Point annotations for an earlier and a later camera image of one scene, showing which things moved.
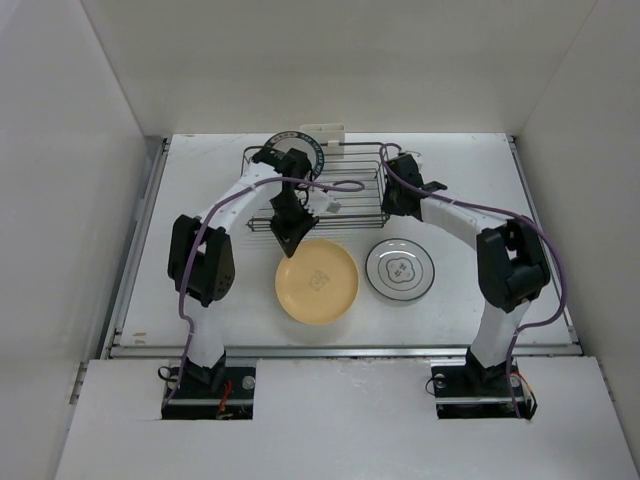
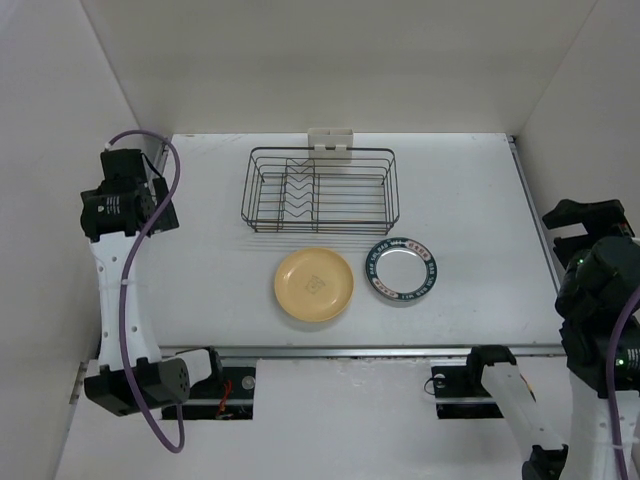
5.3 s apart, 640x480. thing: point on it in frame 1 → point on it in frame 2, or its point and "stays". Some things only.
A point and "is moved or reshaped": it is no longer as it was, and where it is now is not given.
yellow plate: [318, 283] is moved or reshaped
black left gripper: [290, 236] → [159, 194]
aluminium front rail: [144, 351] stays
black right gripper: [387, 205] → [601, 217]
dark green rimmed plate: [284, 141] → [401, 269]
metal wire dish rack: [348, 191] stays
